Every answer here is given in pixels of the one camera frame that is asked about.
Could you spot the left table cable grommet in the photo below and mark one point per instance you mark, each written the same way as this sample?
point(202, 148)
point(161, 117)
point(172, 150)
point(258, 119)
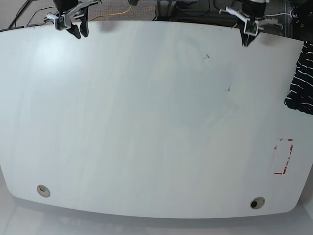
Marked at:
point(43, 191)

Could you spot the right table cable grommet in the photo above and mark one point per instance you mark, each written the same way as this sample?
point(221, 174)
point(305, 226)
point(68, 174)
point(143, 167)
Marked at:
point(257, 203)

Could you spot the black white striped t-shirt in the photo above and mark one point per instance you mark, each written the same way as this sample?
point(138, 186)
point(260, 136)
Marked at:
point(300, 96)

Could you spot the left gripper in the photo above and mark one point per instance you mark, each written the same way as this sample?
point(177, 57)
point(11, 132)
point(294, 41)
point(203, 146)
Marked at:
point(255, 11)

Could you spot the white power strip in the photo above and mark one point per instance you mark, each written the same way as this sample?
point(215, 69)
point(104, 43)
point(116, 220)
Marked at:
point(293, 14)

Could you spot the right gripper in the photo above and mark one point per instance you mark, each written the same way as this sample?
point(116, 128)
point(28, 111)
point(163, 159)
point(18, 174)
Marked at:
point(77, 9)

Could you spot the red tape rectangle marking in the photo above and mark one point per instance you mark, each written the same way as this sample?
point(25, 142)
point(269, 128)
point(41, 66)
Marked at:
point(281, 157)

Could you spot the table cable grommet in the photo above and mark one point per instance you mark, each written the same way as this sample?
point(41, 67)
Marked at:
point(43, 191)
point(257, 203)

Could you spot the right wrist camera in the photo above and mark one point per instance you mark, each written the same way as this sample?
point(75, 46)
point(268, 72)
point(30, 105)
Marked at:
point(62, 22)

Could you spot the aluminium frame rail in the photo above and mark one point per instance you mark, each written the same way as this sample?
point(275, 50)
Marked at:
point(164, 9)

